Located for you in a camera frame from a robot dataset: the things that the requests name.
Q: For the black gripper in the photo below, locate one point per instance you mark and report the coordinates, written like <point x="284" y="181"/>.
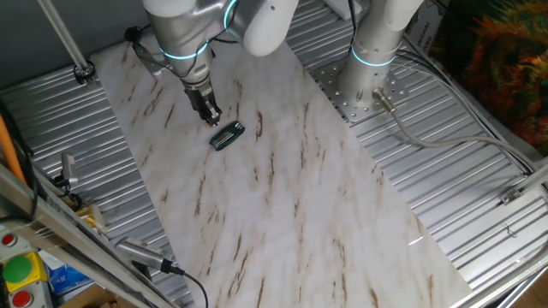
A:
<point x="199" y="96"/>

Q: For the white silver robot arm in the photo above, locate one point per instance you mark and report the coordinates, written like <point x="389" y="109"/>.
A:
<point x="184" y="30"/>

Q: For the green folding hex key set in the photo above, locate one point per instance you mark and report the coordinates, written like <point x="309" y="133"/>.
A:
<point x="227" y="136"/>

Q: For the marble pattern mat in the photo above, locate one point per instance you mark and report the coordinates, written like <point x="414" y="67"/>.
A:
<point x="278" y="214"/>

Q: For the aluminium pole with base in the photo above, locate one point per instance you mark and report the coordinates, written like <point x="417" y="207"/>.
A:
<point x="64" y="36"/>

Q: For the blue plastic pack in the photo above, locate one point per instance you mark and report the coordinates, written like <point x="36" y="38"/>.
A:
<point x="64" y="276"/>

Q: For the white box with red print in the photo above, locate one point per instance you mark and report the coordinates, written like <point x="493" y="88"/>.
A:
<point x="424" y="23"/>

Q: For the orange green patterned cloth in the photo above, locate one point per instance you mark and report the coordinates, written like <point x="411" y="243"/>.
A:
<point x="501" y="64"/>

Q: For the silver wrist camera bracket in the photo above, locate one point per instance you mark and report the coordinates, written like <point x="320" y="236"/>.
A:
<point x="147" y="60"/>

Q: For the perforated aluminium base plate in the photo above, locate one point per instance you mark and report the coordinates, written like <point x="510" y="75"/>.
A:
<point x="334" y="92"/>

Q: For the silver ribbed camera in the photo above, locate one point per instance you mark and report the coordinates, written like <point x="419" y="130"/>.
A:
<point x="68" y="167"/>

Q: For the aluminium frame bar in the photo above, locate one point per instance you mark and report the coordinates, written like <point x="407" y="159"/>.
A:
<point x="64" y="239"/>

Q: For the small metal corner bracket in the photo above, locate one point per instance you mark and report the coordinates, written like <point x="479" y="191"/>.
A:
<point x="510" y="197"/>

